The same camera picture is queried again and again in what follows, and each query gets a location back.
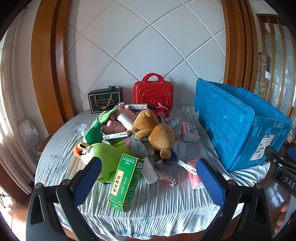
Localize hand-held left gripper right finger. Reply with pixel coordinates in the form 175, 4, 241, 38
195, 158, 278, 241

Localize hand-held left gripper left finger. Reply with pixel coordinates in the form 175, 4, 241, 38
25, 157, 102, 241

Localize pink floral tissue pack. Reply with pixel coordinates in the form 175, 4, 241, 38
187, 158, 206, 190

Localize light green frog plush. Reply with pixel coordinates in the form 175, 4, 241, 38
84, 142, 133, 184

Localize green carton box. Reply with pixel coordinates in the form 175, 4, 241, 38
108, 153, 145, 213

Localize blue plastic crate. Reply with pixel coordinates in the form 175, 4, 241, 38
194, 77, 292, 172

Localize white cylinder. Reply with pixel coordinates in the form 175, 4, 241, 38
117, 113, 134, 130
142, 155, 158, 184

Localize grey plush toy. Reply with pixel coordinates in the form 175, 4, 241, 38
129, 134, 155, 156

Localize brown teddy bear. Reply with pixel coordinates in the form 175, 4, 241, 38
130, 109, 178, 159

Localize person's right hand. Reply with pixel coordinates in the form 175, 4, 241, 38
274, 204, 289, 234

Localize red white toothpaste box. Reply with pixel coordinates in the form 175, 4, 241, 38
154, 168, 176, 187

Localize grey striped tablecloth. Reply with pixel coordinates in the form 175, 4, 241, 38
35, 104, 271, 232

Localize long white grey carton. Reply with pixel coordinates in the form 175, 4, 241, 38
102, 131, 129, 141

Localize white tissue pack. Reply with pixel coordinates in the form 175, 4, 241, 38
181, 122, 200, 142

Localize pink pig plush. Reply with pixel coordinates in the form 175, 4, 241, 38
100, 110, 137, 135

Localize green crocodile plush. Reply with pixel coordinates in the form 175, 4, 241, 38
94, 108, 119, 130

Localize clear plastic bag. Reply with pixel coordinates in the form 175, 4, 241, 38
18, 119, 38, 153

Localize black gift bag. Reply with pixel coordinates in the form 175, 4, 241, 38
87, 87, 123, 114

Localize patterned fabric roll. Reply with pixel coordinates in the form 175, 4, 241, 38
254, 53, 271, 100

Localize small pink plush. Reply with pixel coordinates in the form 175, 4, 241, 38
156, 103, 173, 117

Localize long white pink box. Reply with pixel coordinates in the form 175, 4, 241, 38
125, 103, 148, 111

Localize wooden glass door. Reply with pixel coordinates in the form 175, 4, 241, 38
257, 14, 296, 116

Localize sheer curtain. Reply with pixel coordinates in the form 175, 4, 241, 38
0, 14, 40, 195

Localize red hard-shell suitcase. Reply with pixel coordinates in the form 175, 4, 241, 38
133, 73, 174, 111

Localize white plastic handle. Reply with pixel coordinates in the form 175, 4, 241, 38
178, 160, 197, 175

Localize curved wooden frame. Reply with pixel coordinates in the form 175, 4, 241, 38
31, 0, 74, 126
221, 0, 258, 95

